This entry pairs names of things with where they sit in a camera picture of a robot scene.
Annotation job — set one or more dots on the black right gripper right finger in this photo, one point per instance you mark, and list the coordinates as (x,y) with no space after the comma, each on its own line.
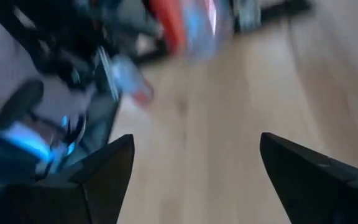
(322,189)

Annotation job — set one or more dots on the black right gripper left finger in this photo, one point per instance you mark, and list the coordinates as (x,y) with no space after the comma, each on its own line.
(82,193)

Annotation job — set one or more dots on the silver orange soda can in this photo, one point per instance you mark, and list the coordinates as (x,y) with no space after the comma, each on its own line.
(132,81)

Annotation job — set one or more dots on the red Fanta strawberry can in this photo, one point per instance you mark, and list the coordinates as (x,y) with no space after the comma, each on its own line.
(172,28)

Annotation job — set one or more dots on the black aluminium table frame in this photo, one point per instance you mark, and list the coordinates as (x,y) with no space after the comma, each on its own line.
(278,12)

